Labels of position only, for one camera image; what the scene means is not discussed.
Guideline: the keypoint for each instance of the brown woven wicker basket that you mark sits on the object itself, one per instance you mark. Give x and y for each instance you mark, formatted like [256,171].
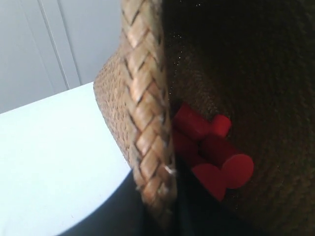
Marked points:
[252,61]

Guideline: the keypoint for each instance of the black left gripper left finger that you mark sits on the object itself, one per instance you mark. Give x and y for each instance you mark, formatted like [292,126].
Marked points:
[123,214]

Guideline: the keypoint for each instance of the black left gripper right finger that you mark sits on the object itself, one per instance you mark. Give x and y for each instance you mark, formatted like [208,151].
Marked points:
[200,214]

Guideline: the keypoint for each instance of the small red peg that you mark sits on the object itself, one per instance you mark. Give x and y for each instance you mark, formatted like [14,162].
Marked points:
[220,125]

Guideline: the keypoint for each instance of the small red cylinder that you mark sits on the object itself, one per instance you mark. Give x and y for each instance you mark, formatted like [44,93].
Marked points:
[212,179]

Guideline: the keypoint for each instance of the medium red cylinder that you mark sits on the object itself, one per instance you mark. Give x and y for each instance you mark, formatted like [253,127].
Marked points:
[236,166]

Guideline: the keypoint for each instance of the tilted red cylinder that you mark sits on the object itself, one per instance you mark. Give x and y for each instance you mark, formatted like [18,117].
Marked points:
[191,123]

